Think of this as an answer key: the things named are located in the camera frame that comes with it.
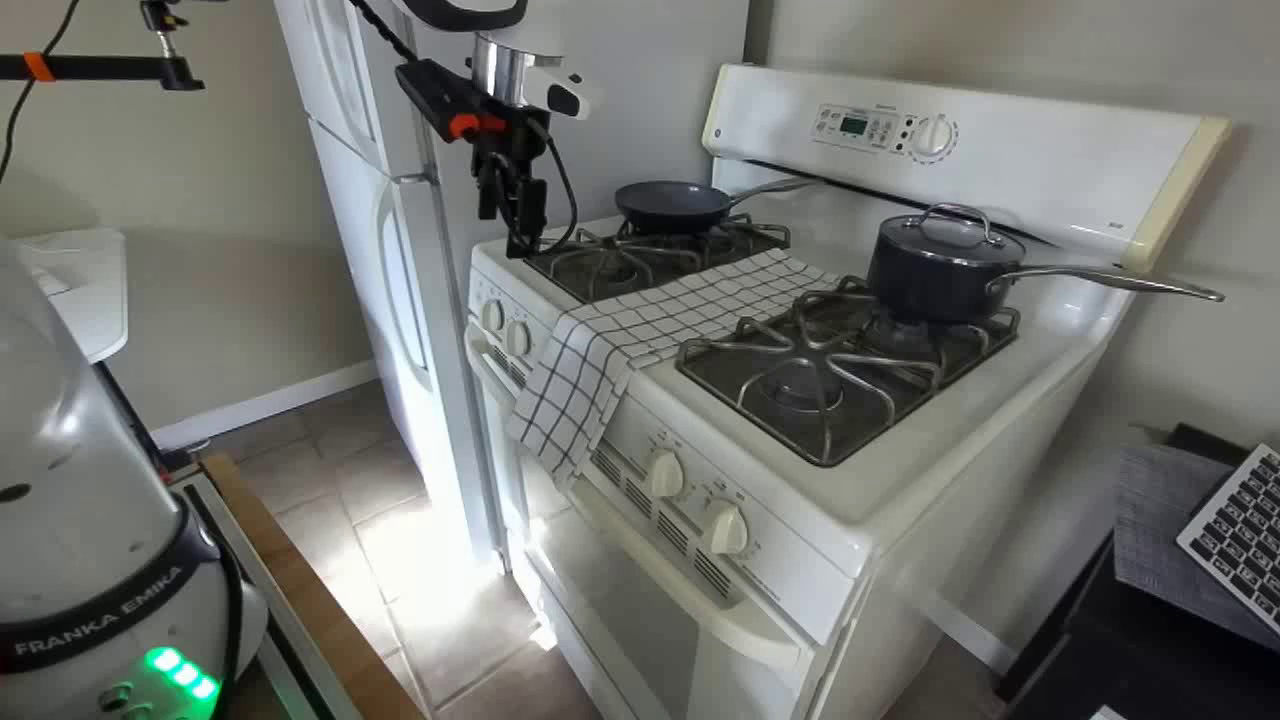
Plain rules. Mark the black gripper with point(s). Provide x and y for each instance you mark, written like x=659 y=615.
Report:
x=510 y=160

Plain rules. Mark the white checked tea towel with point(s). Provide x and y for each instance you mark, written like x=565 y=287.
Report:
x=693 y=314

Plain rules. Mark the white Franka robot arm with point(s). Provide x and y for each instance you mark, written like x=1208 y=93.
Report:
x=81 y=532

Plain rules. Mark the white stove knob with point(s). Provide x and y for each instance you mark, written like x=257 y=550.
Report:
x=731 y=530
x=523 y=338
x=667 y=476
x=494 y=317

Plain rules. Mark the white gas stove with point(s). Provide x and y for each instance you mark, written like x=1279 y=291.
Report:
x=1027 y=387

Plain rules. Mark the black burner grate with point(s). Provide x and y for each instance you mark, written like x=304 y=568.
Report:
x=600 y=266
x=801 y=387

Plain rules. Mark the white refrigerator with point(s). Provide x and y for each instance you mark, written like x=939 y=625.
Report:
x=401 y=266

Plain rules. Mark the dark frying pan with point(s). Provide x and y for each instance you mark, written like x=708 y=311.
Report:
x=675 y=205

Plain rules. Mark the black saucepan with lid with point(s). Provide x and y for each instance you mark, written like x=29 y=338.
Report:
x=934 y=275

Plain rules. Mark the white oven timer dial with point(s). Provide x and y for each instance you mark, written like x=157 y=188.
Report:
x=939 y=139

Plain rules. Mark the wooden board edge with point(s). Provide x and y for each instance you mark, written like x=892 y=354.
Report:
x=304 y=602

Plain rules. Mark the grey desk mat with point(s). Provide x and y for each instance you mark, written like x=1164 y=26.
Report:
x=1162 y=532

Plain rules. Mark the black desk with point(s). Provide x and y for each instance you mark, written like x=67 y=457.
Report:
x=1133 y=664

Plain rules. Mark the white keyboard with dark keys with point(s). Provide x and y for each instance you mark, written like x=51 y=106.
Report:
x=1243 y=532

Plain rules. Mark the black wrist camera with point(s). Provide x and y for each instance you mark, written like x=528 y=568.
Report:
x=445 y=100

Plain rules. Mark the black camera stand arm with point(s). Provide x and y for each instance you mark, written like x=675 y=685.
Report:
x=105 y=66

